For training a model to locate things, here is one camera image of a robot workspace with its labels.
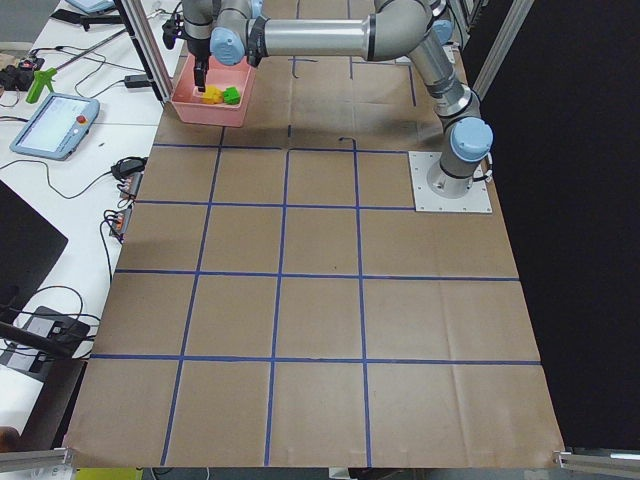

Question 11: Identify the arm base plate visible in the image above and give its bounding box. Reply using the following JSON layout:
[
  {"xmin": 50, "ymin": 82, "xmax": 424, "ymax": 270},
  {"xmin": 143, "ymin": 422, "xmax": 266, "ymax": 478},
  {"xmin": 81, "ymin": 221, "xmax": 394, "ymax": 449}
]
[{"xmin": 408, "ymin": 151, "xmax": 493, "ymax": 215}]

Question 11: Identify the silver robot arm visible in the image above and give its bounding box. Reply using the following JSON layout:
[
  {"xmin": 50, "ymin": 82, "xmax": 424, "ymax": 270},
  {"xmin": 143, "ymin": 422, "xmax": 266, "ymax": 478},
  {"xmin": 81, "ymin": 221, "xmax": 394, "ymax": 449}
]
[{"xmin": 165, "ymin": 1, "xmax": 493, "ymax": 181}]

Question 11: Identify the black power adapter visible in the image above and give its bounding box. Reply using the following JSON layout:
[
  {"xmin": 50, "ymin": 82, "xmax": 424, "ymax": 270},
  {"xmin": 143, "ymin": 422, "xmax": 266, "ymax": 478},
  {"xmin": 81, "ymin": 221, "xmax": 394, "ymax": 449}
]
[{"xmin": 123, "ymin": 74, "xmax": 151, "ymax": 89}]

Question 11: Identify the pink plastic box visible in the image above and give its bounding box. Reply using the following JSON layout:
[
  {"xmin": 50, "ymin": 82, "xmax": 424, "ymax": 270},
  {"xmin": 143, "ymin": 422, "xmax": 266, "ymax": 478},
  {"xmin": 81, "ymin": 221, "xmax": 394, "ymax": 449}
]
[{"xmin": 171, "ymin": 54, "xmax": 255, "ymax": 127}]

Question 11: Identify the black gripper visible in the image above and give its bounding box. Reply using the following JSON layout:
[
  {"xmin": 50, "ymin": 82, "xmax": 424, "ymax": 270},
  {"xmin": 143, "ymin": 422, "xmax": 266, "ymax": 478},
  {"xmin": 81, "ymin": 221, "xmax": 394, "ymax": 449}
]
[{"xmin": 186, "ymin": 36, "xmax": 211, "ymax": 92}]

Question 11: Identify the teach pendant tablet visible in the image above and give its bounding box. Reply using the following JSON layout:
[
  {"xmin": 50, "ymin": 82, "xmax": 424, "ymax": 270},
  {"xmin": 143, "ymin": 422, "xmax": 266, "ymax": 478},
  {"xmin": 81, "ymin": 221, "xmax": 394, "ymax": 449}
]
[{"xmin": 10, "ymin": 93, "xmax": 101, "ymax": 161}]

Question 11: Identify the green handled reacher grabber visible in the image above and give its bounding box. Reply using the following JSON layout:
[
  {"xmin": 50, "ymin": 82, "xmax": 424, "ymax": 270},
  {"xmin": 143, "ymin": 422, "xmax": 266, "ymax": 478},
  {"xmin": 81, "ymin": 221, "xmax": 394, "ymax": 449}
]
[{"xmin": 25, "ymin": 27, "xmax": 129, "ymax": 104}]

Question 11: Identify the yellow toy block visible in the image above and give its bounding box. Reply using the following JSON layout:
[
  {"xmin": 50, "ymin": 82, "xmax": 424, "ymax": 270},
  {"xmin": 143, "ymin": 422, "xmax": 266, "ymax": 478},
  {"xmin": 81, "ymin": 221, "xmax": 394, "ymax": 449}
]
[{"xmin": 201, "ymin": 85, "xmax": 223, "ymax": 105}]

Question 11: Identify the aluminium frame post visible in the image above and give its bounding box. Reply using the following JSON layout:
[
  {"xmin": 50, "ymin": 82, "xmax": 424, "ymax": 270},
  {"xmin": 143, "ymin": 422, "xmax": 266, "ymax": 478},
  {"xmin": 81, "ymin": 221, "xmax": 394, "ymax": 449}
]
[{"xmin": 114, "ymin": 0, "xmax": 172, "ymax": 104}]

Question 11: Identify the black usb hub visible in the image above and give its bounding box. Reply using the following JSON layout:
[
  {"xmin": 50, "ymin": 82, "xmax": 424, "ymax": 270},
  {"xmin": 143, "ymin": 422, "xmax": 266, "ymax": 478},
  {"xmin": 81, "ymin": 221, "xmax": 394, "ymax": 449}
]
[{"xmin": 110, "ymin": 157, "xmax": 146, "ymax": 180}]

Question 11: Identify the black monitor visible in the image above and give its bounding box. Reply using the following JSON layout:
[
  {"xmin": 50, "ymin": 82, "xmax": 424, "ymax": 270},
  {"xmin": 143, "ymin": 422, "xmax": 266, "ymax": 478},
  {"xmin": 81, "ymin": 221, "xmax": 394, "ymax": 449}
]
[{"xmin": 1, "ymin": 182, "xmax": 68, "ymax": 322}]

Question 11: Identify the green toy block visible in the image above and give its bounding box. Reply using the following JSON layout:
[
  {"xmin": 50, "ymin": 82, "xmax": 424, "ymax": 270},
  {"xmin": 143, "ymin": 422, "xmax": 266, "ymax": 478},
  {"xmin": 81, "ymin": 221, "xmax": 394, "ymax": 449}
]
[{"xmin": 222, "ymin": 86, "xmax": 242, "ymax": 106}]

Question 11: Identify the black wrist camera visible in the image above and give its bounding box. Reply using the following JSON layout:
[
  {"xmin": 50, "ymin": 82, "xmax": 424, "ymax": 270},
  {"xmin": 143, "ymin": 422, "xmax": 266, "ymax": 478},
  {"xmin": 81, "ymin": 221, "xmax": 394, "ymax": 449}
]
[{"xmin": 162, "ymin": 16, "xmax": 181, "ymax": 50}]

